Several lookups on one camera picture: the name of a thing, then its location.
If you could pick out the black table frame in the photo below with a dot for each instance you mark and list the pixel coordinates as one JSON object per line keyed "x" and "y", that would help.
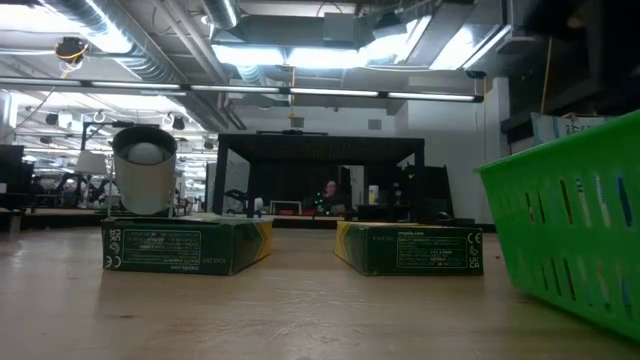
{"x": 320, "y": 147}

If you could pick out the white cylindrical cup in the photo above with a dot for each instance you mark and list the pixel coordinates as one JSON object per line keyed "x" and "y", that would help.
{"x": 145, "y": 190}

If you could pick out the green plastic basket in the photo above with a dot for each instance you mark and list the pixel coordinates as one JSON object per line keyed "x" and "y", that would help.
{"x": 575, "y": 225}

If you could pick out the person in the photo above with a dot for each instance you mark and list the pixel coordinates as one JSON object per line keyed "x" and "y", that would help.
{"x": 331, "y": 195}

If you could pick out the white bottle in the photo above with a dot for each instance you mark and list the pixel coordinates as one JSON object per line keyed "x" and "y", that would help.
{"x": 373, "y": 195}

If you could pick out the long LED light bar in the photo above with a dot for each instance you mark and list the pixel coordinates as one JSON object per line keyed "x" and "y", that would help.
{"x": 330, "y": 92}

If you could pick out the white lampshade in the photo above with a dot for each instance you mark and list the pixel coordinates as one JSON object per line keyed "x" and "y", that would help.
{"x": 91, "y": 162}

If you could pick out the black round ceiling fixture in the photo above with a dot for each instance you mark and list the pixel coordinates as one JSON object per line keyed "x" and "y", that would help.
{"x": 71, "y": 49}

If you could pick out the black monitor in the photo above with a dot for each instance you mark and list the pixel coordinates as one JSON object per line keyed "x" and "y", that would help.
{"x": 12, "y": 175}

